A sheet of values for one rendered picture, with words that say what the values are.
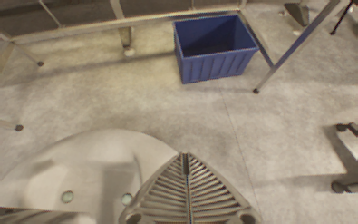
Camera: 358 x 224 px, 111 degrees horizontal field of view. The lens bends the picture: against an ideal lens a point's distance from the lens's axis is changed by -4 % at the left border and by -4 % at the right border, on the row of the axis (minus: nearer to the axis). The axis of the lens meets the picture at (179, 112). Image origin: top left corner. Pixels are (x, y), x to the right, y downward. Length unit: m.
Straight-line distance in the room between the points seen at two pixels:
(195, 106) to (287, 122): 0.53
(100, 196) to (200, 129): 0.52
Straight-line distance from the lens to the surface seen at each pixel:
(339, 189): 1.00
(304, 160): 0.94
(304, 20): 1.51
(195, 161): 0.16
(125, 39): 1.07
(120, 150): 0.38
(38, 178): 0.49
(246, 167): 0.77
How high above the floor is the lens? 0.70
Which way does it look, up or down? 66 degrees down
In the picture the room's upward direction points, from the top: 2 degrees counter-clockwise
